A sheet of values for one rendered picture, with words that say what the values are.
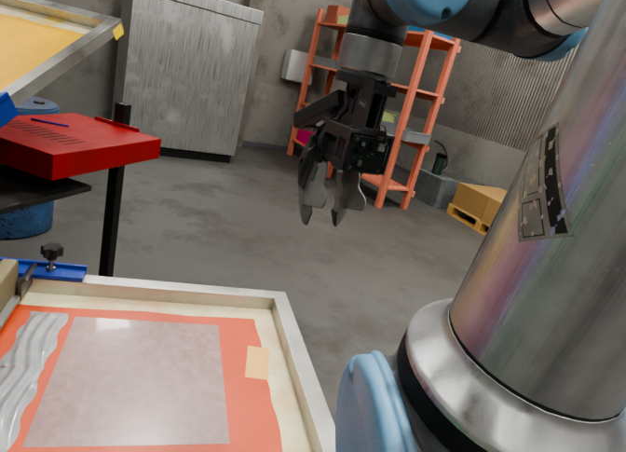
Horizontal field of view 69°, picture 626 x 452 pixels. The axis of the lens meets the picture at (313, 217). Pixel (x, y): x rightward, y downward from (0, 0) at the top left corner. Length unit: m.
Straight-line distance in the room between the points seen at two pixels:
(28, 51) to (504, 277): 1.62
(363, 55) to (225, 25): 5.80
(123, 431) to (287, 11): 7.74
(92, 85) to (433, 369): 7.44
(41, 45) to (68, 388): 1.13
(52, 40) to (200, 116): 4.74
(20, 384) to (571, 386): 0.85
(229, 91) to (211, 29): 0.80
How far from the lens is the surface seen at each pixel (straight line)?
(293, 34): 8.31
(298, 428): 0.90
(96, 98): 7.61
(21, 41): 1.78
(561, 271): 0.20
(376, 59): 0.58
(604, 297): 0.20
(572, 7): 0.49
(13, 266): 1.08
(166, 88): 6.23
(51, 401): 0.91
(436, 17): 0.48
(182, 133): 6.37
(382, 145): 0.59
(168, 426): 0.86
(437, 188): 7.12
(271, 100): 8.25
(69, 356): 1.00
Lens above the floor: 1.56
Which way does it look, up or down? 18 degrees down
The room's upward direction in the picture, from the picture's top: 14 degrees clockwise
